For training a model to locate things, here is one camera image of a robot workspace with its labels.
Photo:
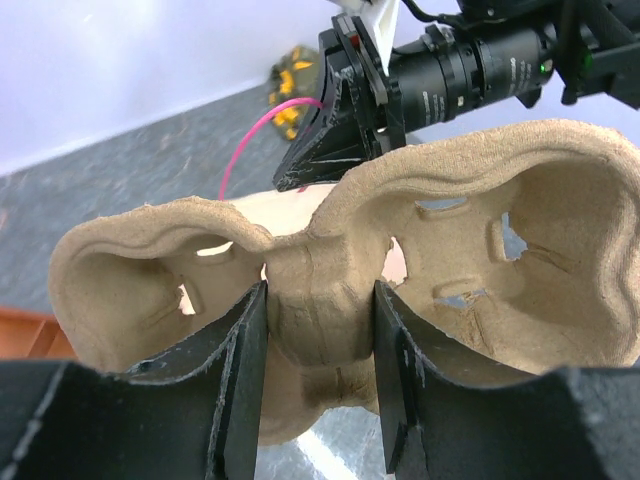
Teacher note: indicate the brown pulp cup carrier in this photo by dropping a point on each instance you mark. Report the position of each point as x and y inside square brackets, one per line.
[521, 242]

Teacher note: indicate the camouflage folded cloth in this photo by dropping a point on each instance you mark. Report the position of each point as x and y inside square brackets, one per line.
[293, 76]

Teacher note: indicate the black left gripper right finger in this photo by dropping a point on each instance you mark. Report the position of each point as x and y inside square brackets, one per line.
[446, 409]

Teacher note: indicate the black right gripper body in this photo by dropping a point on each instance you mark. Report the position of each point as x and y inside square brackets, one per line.
[378, 106]

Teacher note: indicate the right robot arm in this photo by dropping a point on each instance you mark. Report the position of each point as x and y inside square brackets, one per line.
[495, 50]

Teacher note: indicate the orange compartment tray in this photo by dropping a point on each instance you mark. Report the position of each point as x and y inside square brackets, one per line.
[28, 334]

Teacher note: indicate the pink and cream paper bag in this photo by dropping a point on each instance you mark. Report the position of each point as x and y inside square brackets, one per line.
[289, 212]

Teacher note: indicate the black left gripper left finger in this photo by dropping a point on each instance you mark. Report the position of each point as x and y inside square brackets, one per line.
[203, 397]

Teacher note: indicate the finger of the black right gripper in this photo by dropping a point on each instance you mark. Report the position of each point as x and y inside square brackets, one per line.
[329, 141]

